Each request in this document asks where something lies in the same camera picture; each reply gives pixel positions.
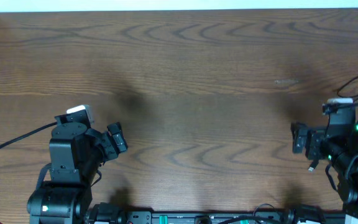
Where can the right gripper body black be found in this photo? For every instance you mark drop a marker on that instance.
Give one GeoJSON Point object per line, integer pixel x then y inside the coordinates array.
{"type": "Point", "coordinates": [317, 137]}

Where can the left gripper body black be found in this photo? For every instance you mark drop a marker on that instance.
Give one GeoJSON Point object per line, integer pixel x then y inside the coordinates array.
{"type": "Point", "coordinates": [109, 144]}

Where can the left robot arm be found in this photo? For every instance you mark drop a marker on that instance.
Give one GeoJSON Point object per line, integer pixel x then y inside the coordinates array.
{"type": "Point", "coordinates": [76, 151]}

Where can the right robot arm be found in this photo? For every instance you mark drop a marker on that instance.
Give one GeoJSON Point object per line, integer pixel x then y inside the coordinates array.
{"type": "Point", "coordinates": [337, 142]}

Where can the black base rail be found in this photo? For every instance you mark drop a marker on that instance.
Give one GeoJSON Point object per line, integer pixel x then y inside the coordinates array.
{"type": "Point", "coordinates": [264, 213]}

